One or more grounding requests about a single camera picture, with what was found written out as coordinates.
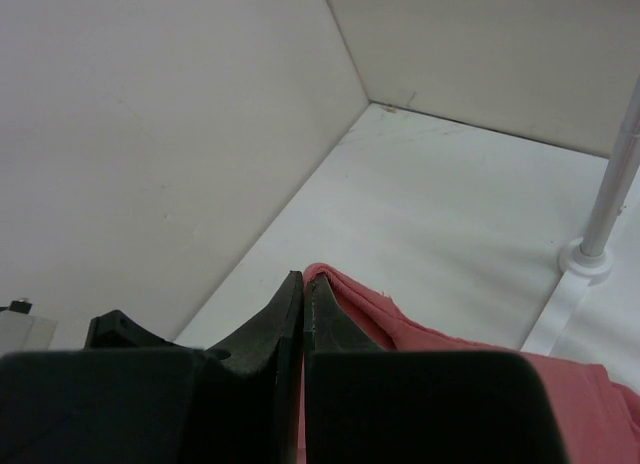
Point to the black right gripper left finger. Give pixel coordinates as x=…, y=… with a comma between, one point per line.
x=235, y=402

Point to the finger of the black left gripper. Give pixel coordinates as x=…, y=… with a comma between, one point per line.
x=115, y=330

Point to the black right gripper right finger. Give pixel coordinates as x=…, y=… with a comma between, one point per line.
x=364, y=404

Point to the red t shirt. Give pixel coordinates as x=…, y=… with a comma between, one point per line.
x=598, y=419

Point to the white clothes rack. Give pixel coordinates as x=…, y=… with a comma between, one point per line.
x=588, y=261

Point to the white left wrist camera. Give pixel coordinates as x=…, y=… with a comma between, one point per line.
x=21, y=331

